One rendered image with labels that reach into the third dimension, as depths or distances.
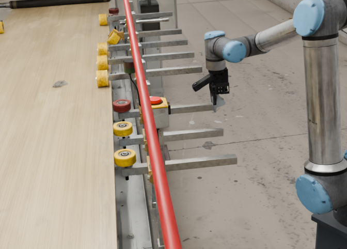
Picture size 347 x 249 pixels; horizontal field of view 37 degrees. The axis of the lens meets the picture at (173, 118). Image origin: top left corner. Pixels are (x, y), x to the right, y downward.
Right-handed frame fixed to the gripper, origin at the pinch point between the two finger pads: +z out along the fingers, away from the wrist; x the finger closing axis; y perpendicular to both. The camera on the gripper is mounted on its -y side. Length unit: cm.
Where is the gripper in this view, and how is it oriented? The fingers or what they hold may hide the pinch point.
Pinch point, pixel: (213, 109)
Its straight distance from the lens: 244.1
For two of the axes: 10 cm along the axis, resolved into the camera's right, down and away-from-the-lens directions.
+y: 9.9, -1.2, 0.7
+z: 0.8, 9.1, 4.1
